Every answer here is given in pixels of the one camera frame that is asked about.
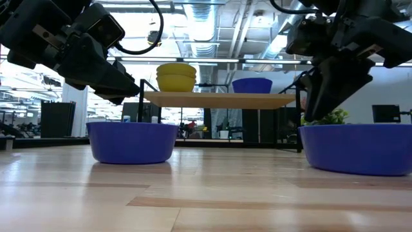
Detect blue plastic bowl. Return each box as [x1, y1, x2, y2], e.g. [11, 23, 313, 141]
[231, 77, 274, 95]
[297, 124, 412, 177]
[86, 121, 180, 165]

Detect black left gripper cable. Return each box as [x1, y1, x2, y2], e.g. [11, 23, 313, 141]
[114, 0, 165, 56]

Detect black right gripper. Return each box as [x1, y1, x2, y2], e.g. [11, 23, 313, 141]
[301, 15, 412, 122]

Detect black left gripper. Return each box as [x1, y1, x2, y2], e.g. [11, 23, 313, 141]
[0, 0, 141, 106]

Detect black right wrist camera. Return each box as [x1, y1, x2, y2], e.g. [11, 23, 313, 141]
[285, 15, 324, 56]

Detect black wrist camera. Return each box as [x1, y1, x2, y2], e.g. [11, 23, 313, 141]
[285, 15, 324, 56]
[84, 12, 126, 50]

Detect green plant in white pot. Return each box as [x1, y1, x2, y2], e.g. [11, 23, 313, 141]
[301, 108, 350, 126]

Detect black cabinet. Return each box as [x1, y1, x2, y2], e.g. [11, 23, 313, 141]
[41, 101, 77, 139]

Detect wooden shelf with black frame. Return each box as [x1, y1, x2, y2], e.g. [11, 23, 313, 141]
[135, 78, 303, 154]

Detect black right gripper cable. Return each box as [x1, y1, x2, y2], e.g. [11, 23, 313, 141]
[269, 0, 319, 15]

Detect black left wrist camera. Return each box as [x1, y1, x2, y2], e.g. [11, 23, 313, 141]
[84, 12, 126, 50]

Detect yellow bowls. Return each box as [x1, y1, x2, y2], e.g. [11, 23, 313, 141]
[156, 74, 196, 93]

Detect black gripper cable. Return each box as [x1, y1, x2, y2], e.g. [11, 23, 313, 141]
[269, 0, 319, 15]
[114, 0, 165, 56]

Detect long ceiling light strip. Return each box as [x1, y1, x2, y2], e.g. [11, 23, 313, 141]
[106, 56, 412, 68]

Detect black computer monitor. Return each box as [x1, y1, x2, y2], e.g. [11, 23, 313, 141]
[372, 104, 402, 124]

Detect small grey box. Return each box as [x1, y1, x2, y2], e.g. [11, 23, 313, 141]
[0, 135, 16, 151]

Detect black ceiling camera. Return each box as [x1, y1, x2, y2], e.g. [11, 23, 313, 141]
[147, 30, 163, 48]

